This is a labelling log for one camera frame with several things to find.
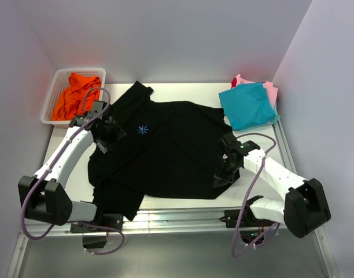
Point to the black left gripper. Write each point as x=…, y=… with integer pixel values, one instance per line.
x=118, y=134

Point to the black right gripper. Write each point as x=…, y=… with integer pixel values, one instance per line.
x=222, y=178

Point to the black t-shirt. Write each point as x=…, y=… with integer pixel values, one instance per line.
x=171, y=150

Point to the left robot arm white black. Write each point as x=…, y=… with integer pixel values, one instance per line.
x=43, y=196

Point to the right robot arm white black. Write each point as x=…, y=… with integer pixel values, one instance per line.
x=303, y=206

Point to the orange t-shirt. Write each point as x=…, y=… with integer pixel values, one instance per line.
x=70, y=101

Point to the teal folded t-shirt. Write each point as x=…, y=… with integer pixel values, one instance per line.
x=248, y=106

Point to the white plastic basket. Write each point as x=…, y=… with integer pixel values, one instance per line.
x=59, y=83

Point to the red folded t-shirt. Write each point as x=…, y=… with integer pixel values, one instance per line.
x=234, y=83

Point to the pink folded t-shirt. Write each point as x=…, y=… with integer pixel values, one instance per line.
x=272, y=91

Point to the aluminium mounting rail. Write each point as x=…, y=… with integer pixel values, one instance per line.
x=173, y=238

